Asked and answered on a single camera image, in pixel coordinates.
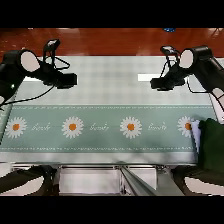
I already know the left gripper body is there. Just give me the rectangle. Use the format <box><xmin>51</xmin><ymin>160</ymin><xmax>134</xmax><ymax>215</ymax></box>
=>
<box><xmin>55</xmin><ymin>72</ymin><xmax>79</xmax><ymax>90</ymax></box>

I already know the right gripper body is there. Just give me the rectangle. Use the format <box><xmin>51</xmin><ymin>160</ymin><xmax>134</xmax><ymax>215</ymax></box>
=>
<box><xmin>149</xmin><ymin>76</ymin><xmax>175</xmax><ymax>92</ymax></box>

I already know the dark green T-shirt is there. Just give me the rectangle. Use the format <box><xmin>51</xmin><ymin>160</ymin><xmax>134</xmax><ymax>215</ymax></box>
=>
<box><xmin>197</xmin><ymin>117</ymin><xmax>224</xmax><ymax>175</ymax></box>

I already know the pale lavender garment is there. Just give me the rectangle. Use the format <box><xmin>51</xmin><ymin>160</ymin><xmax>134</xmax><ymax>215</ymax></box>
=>
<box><xmin>190</xmin><ymin>119</ymin><xmax>202</xmax><ymax>155</ymax></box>

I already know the black cable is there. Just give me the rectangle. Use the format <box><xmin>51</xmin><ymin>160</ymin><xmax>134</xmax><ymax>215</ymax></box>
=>
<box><xmin>0</xmin><ymin>83</ymin><xmax>57</xmax><ymax>108</ymax></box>
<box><xmin>185</xmin><ymin>74</ymin><xmax>210</xmax><ymax>95</ymax></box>

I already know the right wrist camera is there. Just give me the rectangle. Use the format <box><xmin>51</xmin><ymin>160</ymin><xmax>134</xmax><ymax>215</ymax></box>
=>
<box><xmin>159</xmin><ymin>45</ymin><xmax>182</xmax><ymax>69</ymax></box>

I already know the silver frame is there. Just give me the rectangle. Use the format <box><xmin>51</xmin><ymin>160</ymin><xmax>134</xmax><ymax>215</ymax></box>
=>
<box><xmin>0</xmin><ymin>162</ymin><xmax>202</xmax><ymax>197</ymax></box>

